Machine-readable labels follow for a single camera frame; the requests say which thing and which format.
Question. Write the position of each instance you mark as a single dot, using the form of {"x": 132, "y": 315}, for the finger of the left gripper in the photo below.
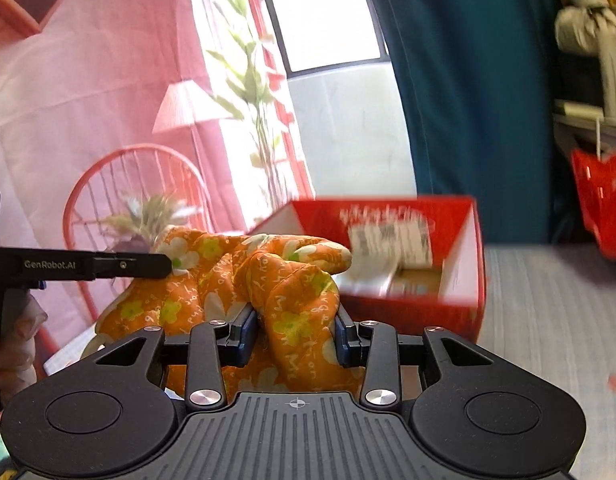
{"x": 131, "y": 265}

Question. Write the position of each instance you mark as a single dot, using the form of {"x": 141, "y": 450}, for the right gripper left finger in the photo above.
{"x": 212, "y": 346}

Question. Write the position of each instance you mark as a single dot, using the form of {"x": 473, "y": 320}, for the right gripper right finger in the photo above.
{"x": 374, "y": 346}

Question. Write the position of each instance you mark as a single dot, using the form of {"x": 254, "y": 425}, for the orange floral cloth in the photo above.
{"x": 287, "y": 279}

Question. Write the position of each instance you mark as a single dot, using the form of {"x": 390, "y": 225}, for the person's left hand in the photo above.
{"x": 17, "y": 346}

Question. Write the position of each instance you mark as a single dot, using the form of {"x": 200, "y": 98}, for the potted green plant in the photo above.
{"x": 138, "y": 226}

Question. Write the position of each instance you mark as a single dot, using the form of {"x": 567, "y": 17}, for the red strawberry cardboard box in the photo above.
{"x": 416, "y": 261}

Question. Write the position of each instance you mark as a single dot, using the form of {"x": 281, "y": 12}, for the blue plaid tablecloth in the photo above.
{"x": 552, "y": 310}

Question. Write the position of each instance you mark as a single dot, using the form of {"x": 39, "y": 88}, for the tall leafy plant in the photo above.
{"x": 250, "y": 97}

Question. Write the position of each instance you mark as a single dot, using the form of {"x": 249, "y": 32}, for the red plastic bag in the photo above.
{"x": 596, "y": 188}

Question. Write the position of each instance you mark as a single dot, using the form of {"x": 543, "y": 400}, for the teal curtain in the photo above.
{"x": 473, "y": 77}

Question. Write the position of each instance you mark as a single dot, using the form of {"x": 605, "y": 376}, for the dark shelf unit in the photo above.
{"x": 585, "y": 32}

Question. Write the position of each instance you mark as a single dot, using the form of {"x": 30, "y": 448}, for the red wire chair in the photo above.
{"x": 67, "y": 214}

